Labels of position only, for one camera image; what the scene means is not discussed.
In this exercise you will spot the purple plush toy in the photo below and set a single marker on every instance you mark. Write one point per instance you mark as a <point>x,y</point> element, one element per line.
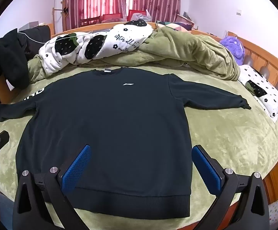
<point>233,49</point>

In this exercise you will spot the wooden bed frame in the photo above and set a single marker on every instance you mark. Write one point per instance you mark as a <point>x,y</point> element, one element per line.
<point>256,52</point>

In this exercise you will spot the geometric patterned cushion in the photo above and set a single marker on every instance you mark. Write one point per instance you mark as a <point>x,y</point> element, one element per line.
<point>175,25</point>

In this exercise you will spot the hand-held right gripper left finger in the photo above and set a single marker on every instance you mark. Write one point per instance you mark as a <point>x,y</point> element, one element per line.
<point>76,170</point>

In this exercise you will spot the black clothes pile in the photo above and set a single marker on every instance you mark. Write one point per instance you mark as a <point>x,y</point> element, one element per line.
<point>7,55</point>

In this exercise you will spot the grey box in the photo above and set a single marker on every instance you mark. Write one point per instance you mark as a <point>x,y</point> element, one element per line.
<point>31,26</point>

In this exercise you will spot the wooden coat rack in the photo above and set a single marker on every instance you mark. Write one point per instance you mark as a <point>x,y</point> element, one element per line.
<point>57,12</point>

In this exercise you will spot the clear plastic bag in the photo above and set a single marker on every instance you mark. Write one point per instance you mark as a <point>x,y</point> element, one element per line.
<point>143,16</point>

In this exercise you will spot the person's light blue clothing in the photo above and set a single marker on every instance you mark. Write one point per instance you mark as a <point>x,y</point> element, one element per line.
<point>1,210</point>

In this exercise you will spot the green fleece duvet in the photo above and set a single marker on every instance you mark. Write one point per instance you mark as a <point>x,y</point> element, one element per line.
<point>189,48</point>

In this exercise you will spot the white strawberry print quilt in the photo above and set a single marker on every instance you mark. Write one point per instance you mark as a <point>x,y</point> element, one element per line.
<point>100,43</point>

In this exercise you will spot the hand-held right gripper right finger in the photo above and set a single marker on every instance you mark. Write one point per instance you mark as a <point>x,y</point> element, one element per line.
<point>205,170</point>

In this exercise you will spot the white flower print pillow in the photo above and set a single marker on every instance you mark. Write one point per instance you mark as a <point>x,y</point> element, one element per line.
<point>263,93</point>

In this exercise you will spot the black sweatshirt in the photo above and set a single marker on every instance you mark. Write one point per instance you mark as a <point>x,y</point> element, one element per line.
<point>110,124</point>

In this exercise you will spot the red chair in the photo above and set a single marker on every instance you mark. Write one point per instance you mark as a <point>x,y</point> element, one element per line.
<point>135,13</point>
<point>113,17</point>

